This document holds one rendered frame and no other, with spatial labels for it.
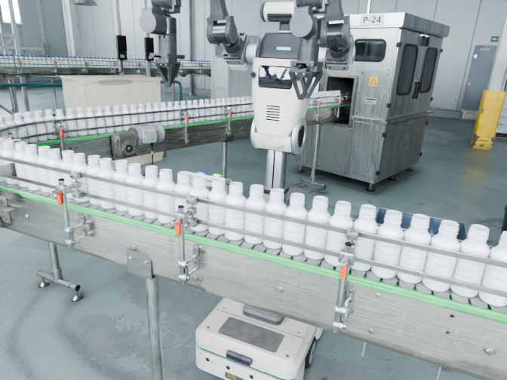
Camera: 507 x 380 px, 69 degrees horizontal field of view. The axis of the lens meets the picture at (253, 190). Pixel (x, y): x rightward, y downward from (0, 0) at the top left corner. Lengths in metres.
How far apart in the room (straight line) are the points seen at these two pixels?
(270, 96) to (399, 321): 0.97
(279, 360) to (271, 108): 1.09
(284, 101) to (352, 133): 3.22
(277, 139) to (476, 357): 1.01
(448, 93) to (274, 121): 11.52
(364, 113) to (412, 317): 3.78
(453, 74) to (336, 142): 8.42
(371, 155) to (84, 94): 3.49
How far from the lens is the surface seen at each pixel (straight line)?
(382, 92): 4.53
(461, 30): 12.94
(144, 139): 2.52
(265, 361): 1.80
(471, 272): 0.97
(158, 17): 1.20
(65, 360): 2.29
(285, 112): 1.53
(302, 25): 0.97
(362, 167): 4.71
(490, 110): 8.43
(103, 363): 2.22
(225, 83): 7.02
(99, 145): 2.55
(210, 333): 1.89
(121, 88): 5.18
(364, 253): 0.96
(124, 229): 1.26
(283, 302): 1.07
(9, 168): 1.64
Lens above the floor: 1.50
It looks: 20 degrees down
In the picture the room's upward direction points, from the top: 3 degrees clockwise
